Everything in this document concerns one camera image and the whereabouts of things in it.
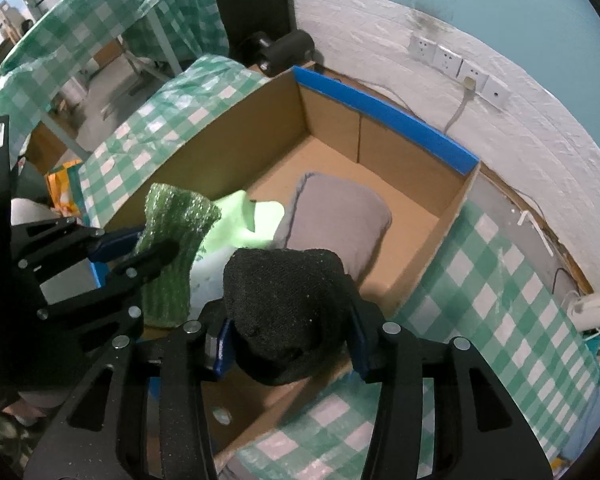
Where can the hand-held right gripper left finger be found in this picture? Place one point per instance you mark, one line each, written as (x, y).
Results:
(224, 347)

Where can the camouflage trousers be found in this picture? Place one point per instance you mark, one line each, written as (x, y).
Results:
(0, 435)

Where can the small white device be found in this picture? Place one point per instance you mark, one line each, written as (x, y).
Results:
(597, 307)

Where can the grey fleece cloth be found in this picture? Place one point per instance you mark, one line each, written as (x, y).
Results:
(335, 215)

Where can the green glittery knit sock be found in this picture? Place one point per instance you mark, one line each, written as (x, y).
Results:
(175, 220)

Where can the light green cloth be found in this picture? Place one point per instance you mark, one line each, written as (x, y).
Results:
(235, 220)

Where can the blue-edged cardboard box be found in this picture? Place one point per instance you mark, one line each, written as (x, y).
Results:
(410, 230)

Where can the orange packet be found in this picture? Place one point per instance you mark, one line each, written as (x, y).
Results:
(60, 185)

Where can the white plastic strip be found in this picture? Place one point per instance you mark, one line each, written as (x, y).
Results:
(535, 232)

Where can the black panel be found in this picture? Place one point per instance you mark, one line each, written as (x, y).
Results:
(250, 0)

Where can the black cylindrical device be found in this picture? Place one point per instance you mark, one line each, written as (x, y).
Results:
(287, 50)

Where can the black sock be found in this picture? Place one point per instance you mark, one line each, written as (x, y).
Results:
(285, 300)

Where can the white table frame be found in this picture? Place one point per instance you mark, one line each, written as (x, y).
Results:
(157, 40)

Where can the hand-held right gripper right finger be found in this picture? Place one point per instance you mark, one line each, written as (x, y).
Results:
(360, 347)

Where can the green checked tablecloth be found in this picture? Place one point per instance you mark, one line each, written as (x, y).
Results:
(480, 285)
(80, 20)

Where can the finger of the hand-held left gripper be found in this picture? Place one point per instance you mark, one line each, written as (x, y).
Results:
(115, 245)
(155, 257)

